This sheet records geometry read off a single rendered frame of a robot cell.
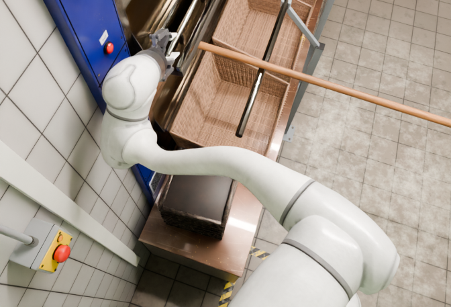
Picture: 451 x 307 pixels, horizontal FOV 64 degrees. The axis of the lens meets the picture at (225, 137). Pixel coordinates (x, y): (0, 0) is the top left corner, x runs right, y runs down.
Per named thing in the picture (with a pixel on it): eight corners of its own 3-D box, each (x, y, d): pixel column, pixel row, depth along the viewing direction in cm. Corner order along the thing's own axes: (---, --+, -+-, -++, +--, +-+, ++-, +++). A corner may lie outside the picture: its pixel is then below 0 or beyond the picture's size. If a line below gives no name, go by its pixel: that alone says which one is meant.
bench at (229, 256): (149, 255, 224) (131, 238, 172) (258, -9, 328) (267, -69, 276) (235, 287, 219) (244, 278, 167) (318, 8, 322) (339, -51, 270)
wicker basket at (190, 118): (171, 155, 192) (166, 132, 167) (207, 73, 216) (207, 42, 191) (259, 185, 187) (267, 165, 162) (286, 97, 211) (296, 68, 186)
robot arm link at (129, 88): (125, 46, 87) (117, 93, 94) (95, 64, 74) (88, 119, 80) (167, 60, 88) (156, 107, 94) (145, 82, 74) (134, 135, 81)
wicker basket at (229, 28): (209, 69, 217) (209, 37, 192) (237, 4, 241) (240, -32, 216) (287, 93, 212) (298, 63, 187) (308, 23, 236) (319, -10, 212)
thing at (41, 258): (27, 265, 88) (7, 259, 79) (49, 226, 92) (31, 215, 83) (54, 275, 87) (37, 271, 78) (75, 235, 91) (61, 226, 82)
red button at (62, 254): (52, 260, 86) (45, 257, 82) (61, 243, 87) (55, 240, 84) (66, 265, 85) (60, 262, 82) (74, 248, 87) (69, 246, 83)
